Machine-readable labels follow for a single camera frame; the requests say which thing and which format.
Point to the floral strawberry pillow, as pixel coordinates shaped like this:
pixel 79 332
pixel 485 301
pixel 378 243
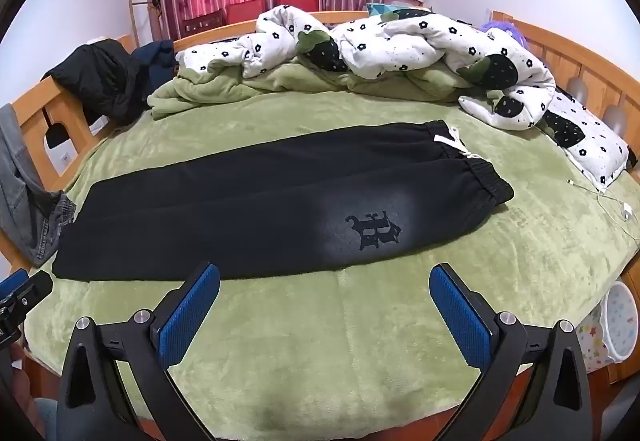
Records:
pixel 595 141

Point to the star print plastic basin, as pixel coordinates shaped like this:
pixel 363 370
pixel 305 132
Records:
pixel 620 321

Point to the green fleece bed blanket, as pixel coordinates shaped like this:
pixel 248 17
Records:
pixel 350 321

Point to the teal cushion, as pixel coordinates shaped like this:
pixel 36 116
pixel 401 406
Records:
pixel 380 10

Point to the black jacket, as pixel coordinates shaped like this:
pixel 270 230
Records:
pixel 100 76

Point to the dark wooden chair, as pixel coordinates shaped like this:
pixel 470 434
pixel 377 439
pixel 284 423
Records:
pixel 202 23

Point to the navy jacket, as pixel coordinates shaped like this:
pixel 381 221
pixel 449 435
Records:
pixel 155 58

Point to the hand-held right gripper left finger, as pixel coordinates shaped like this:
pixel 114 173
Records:
pixel 187 316

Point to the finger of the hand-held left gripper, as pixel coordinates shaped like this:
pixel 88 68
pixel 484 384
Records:
pixel 12 283
pixel 35 288

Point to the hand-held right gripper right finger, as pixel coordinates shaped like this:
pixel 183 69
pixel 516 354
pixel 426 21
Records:
pixel 460 316

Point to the purple fluffy cloth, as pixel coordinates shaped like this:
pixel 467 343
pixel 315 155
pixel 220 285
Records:
pixel 502 31

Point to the grey jeans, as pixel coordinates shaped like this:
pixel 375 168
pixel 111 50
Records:
pixel 20 201

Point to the white floral strawberry quilt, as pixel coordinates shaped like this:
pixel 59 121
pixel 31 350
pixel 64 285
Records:
pixel 380 46

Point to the wooden bed frame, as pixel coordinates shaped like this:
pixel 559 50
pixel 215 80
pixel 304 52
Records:
pixel 560 56

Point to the black pants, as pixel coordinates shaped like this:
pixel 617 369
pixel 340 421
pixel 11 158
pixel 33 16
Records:
pixel 225 201

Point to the crumpled green fleece blanket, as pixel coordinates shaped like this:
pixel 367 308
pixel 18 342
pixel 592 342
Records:
pixel 200 91

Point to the wooden coat rack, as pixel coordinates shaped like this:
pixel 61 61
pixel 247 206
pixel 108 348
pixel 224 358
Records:
pixel 136 21

